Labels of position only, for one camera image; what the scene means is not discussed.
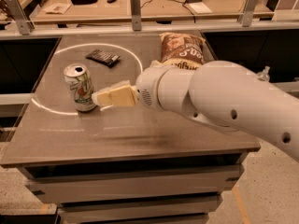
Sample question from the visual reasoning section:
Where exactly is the paper packet on desk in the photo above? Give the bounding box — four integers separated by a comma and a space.
44, 3, 71, 14

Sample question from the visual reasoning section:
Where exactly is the green white 7up can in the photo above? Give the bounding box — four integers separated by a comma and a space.
64, 63, 96, 112

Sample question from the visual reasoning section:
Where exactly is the white paper sheet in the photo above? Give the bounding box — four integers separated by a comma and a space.
190, 2, 212, 14

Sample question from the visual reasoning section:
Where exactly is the black object on desk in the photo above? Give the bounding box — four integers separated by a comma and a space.
71, 0, 98, 5

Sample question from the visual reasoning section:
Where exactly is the grey metal bracket left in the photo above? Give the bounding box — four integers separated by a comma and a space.
0, 0, 35, 35

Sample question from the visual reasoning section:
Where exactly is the black rxbar chocolate bar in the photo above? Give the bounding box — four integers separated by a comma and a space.
85, 49, 120, 68

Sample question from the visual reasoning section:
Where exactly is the grey metal bracket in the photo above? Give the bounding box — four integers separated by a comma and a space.
0, 0, 35, 35
130, 0, 141, 31
238, 0, 258, 27

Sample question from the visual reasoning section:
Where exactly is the grey drawer cabinet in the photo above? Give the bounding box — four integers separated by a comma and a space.
2, 33, 259, 224

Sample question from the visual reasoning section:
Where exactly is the wooden background desk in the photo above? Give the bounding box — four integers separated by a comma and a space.
29, 0, 275, 25

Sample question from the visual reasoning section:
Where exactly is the clear plastic bottle right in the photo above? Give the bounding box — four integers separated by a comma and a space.
258, 66, 270, 81

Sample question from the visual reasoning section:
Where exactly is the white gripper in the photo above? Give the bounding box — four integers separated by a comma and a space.
92, 65, 173, 110

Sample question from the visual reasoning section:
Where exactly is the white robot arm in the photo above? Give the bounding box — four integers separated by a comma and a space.
92, 61, 299, 161

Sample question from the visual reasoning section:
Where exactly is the brown late july chip bag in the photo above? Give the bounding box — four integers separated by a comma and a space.
151, 32, 206, 70

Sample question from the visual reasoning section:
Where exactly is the grey metal bracket right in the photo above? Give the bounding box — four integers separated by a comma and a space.
238, 0, 258, 27

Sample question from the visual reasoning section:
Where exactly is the grey metal rail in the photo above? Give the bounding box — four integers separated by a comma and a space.
0, 20, 299, 41

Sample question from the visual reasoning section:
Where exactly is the grey metal bracket middle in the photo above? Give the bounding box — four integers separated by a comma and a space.
130, 0, 141, 31

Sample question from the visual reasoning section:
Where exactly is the small black remote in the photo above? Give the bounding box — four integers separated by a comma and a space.
107, 0, 117, 4

